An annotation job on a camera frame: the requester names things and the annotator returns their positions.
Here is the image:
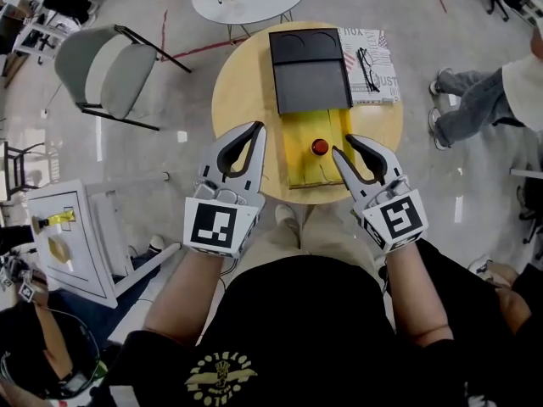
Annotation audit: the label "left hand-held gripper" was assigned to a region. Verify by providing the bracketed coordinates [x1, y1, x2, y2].
[182, 120, 267, 259]

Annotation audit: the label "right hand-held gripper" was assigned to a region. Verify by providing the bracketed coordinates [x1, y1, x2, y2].
[331, 133, 430, 254]

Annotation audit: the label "yellow wooden box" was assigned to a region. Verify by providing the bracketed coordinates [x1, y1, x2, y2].
[279, 106, 355, 191]

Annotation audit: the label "person's left forearm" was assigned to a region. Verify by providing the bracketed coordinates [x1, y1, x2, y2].
[143, 243, 239, 348]

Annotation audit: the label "person's right forearm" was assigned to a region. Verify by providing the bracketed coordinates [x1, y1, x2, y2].
[384, 240, 455, 348]

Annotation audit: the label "black box lid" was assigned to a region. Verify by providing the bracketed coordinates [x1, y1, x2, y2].
[268, 27, 354, 116]

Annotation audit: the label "round wooden table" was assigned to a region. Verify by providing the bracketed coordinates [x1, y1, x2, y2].
[210, 21, 405, 206]

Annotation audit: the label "person's white shoe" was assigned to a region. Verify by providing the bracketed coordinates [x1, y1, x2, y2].
[274, 203, 300, 233]

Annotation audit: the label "person's beige trousers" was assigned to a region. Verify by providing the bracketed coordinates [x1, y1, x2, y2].
[235, 203, 385, 282]

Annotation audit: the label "black eyeglasses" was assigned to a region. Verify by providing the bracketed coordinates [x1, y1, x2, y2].
[356, 47, 382, 93]

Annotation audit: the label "printed white book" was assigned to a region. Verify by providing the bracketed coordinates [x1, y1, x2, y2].
[338, 27, 402, 106]

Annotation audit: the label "grey padded chair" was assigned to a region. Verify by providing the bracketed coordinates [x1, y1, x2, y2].
[53, 24, 193, 132]

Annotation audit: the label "person's black t-shirt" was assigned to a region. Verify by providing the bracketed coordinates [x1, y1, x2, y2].
[89, 237, 543, 407]

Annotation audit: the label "black metal chair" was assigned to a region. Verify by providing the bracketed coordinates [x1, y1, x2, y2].
[0, 141, 47, 201]

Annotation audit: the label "white shelf rack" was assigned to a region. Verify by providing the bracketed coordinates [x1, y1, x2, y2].
[11, 11, 82, 66]

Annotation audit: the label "yellow strap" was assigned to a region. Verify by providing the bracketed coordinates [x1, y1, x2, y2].
[36, 209, 78, 230]

